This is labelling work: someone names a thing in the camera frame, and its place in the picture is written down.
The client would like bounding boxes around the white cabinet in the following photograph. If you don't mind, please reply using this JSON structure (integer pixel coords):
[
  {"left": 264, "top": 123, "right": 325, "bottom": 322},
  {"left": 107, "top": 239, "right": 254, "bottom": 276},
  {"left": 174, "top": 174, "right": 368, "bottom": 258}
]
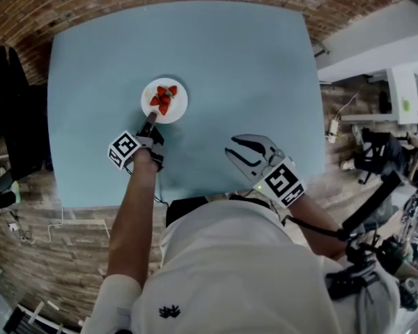
[{"left": 385, "top": 67, "right": 418, "bottom": 126}]

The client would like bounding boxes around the blue table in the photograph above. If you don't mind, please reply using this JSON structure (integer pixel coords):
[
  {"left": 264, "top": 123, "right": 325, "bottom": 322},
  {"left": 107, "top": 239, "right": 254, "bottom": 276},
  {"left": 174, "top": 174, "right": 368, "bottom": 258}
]
[{"left": 47, "top": 0, "right": 327, "bottom": 209}]

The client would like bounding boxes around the black stand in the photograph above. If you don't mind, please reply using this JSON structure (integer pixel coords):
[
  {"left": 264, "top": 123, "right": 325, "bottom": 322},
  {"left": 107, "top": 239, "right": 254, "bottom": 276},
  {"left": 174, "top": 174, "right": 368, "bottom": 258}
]
[{"left": 350, "top": 123, "right": 418, "bottom": 188}]

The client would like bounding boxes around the person's white shirt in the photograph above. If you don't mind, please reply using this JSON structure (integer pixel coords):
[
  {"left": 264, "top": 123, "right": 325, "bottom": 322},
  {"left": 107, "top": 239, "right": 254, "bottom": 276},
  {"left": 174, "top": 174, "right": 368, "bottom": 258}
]
[{"left": 84, "top": 199, "right": 402, "bottom": 334}]

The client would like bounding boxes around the person's left forearm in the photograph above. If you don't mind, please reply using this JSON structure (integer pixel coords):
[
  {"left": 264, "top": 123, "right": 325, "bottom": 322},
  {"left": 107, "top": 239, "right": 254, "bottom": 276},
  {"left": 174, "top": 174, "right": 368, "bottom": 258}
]
[{"left": 105, "top": 148, "right": 160, "bottom": 278}]

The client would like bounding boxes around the black rig bar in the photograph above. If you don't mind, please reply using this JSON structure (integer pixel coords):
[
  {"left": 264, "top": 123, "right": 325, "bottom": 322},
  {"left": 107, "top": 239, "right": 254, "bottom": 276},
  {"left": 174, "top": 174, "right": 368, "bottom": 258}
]
[{"left": 340, "top": 170, "right": 403, "bottom": 240}]

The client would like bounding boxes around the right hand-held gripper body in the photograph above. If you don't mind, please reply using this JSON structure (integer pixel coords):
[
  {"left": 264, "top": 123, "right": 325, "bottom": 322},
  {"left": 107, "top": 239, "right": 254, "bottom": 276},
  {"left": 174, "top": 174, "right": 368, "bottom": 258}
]
[{"left": 253, "top": 145, "right": 307, "bottom": 209}]

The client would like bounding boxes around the white plate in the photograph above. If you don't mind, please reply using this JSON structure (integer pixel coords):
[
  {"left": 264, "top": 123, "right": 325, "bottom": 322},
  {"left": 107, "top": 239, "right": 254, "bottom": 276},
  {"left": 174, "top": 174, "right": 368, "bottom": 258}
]
[{"left": 140, "top": 77, "right": 189, "bottom": 125}]

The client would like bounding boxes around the person's right forearm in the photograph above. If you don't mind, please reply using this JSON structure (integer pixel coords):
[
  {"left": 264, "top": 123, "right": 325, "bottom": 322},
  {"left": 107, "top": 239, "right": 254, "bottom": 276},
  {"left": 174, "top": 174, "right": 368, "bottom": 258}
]
[{"left": 288, "top": 192, "right": 346, "bottom": 259}]

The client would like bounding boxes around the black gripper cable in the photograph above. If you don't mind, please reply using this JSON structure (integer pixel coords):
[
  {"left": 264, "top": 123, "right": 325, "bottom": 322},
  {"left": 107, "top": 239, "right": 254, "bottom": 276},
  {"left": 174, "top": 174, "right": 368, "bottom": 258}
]
[{"left": 281, "top": 214, "right": 346, "bottom": 240}]

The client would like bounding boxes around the white power strip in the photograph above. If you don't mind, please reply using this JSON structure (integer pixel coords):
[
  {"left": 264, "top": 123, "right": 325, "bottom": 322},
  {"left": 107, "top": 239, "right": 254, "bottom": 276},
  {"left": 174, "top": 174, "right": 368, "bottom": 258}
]
[{"left": 326, "top": 117, "right": 340, "bottom": 144}]

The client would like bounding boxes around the white floor cable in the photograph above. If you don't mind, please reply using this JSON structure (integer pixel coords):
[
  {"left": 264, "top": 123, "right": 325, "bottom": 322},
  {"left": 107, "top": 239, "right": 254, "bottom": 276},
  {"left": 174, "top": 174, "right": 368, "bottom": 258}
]
[{"left": 20, "top": 198, "right": 109, "bottom": 245}]

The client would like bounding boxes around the black body-worn equipment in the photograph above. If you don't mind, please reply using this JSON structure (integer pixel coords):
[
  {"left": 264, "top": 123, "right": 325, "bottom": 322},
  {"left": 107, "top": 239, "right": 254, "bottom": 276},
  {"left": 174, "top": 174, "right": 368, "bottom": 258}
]
[{"left": 325, "top": 230, "right": 418, "bottom": 303}]

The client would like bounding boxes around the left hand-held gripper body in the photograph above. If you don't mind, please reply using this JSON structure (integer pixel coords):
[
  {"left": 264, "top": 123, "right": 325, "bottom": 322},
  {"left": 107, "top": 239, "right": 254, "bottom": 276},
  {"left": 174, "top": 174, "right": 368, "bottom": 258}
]
[{"left": 107, "top": 118, "right": 166, "bottom": 173}]

